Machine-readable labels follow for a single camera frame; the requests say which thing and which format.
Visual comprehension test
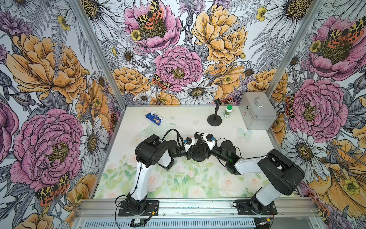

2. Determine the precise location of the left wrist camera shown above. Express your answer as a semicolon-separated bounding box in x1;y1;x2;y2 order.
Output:
183;137;196;153

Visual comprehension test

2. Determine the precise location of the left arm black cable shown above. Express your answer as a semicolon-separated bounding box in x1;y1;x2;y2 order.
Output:
161;128;184;148

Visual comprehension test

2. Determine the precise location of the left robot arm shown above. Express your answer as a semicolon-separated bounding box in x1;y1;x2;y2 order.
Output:
126;134;196;215

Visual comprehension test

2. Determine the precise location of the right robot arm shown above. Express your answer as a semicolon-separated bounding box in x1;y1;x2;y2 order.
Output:
197;140;305;215

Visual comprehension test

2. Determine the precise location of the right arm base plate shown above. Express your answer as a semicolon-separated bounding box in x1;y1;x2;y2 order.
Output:
232;199;277;216

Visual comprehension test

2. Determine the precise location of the silver first aid case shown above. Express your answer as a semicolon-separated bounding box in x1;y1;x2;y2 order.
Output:
239;92;277;130

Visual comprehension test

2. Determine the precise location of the aluminium front rail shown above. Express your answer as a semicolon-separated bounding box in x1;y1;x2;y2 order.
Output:
75;196;320;219

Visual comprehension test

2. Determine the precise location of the black round stand base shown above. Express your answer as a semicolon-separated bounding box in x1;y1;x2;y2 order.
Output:
207;114;222;127

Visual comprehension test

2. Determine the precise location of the white green-capped pill bottle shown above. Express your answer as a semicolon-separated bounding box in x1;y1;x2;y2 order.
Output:
224;105;233;118

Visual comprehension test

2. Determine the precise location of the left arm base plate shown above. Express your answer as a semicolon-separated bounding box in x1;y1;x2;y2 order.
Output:
117;200;160;217

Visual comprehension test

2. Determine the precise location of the blue gauze bandage packet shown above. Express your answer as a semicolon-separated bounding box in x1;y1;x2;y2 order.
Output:
145;110;166;126

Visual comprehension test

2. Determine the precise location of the white vented cable duct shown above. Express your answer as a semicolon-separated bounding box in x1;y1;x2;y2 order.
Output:
79;218;256;229

